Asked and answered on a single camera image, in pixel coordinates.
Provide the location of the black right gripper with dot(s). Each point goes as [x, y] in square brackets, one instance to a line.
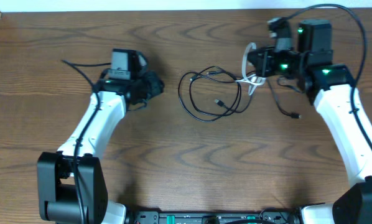
[261, 65]

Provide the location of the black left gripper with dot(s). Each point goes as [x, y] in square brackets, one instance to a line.
[157, 86]

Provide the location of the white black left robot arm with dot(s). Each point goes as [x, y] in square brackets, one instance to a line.
[71, 184]

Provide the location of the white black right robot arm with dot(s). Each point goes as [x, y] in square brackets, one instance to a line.
[332, 91]

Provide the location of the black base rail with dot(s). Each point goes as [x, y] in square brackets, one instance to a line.
[268, 215]

